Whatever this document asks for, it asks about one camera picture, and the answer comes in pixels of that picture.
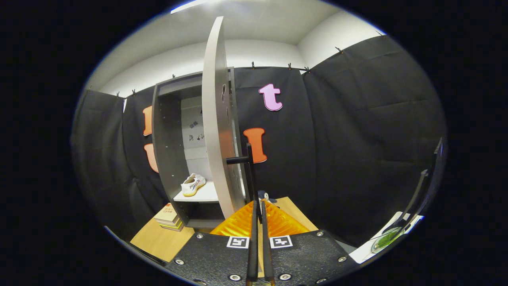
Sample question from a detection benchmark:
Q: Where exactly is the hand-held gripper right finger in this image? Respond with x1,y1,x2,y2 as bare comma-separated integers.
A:
260,199,360,284

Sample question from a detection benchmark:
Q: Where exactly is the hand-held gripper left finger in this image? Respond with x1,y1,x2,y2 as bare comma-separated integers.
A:
164,199,259,284

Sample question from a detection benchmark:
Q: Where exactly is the white canvas shoe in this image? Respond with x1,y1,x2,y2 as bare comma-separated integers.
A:
181,173,206,197

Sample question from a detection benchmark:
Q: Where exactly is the black cabinet door handle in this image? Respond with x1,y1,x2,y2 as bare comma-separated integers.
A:
226,143,258,207

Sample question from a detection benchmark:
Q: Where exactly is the dark grey shoe cabinet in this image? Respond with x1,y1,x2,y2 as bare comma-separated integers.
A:
152,67,243,229

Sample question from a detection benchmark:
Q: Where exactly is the beige shoe cabinet door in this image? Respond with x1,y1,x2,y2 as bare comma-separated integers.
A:
202,16,248,220

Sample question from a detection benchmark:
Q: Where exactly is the stack of books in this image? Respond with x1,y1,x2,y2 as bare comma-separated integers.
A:
154,203,185,232

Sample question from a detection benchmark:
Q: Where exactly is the green round object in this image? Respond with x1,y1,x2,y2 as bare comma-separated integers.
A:
371,228,405,253

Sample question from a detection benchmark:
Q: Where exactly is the black backdrop cloth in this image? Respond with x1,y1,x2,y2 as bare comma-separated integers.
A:
71,35,447,247

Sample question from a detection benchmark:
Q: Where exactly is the black monitor with stand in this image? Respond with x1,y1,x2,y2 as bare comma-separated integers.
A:
383,136,445,235

